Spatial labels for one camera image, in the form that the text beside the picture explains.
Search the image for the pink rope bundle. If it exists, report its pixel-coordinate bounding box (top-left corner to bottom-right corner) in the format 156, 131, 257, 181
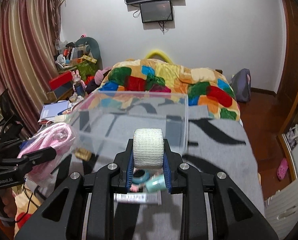
17, 122, 77, 183

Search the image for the white ointment tube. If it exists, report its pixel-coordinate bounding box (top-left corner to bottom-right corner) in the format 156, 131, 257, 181
114, 191, 161, 205

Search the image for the mint green bottle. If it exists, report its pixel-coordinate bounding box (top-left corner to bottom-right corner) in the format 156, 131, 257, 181
145, 174, 166, 193

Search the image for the white bandage roll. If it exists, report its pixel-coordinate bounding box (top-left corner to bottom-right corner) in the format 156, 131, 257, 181
132, 128, 164, 170

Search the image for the person left hand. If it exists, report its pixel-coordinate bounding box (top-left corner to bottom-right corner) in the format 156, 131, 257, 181
0, 188, 17, 219

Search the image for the blue white book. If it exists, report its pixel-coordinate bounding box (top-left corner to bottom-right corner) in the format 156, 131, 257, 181
38, 100, 71, 124

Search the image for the black office chair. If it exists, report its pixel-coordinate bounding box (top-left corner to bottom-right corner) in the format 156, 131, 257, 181
0, 89, 24, 143

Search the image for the clear plastic storage box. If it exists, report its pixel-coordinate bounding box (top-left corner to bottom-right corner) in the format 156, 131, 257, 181
69, 90, 189, 158

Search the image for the grey black patterned blanket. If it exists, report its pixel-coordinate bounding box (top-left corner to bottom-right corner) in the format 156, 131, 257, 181
34, 104, 265, 240

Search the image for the white plastic stool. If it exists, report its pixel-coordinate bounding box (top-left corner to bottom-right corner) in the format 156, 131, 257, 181
264, 178, 298, 239

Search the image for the pink bunny figure bottle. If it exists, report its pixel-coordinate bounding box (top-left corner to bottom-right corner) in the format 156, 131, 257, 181
72, 69, 87, 97

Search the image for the pink croc shoe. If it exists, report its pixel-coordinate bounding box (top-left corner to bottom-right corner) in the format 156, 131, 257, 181
276, 158, 289, 181

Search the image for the red box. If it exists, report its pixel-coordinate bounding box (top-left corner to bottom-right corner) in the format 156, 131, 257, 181
49, 71, 72, 90

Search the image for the striped pink curtain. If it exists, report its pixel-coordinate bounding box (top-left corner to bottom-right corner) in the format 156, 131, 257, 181
0, 0, 61, 135

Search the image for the green grey neck pillow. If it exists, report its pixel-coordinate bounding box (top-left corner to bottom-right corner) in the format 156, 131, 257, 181
75, 37, 103, 69

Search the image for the colourful patchwork quilt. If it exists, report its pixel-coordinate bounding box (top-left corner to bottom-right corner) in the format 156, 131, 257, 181
98, 59, 240, 121

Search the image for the purple grey backpack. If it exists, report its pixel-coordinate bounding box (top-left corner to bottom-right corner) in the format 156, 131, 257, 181
230, 68, 251, 103

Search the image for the yellow neck pillow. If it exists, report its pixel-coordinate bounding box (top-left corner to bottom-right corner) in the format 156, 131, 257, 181
145, 49, 173, 64

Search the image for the wooden shelf unit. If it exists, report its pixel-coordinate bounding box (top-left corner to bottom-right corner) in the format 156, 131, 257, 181
277, 0, 298, 181

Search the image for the braided pink rope toy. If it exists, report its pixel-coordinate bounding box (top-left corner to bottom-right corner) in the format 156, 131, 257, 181
129, 184, 143, 193

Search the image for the teal tape ring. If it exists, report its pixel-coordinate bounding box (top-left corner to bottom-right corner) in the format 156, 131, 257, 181
132, 169, 151, 185

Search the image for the small black wall monitor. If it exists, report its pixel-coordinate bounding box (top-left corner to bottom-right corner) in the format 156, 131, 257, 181
140, 0, 173, 23

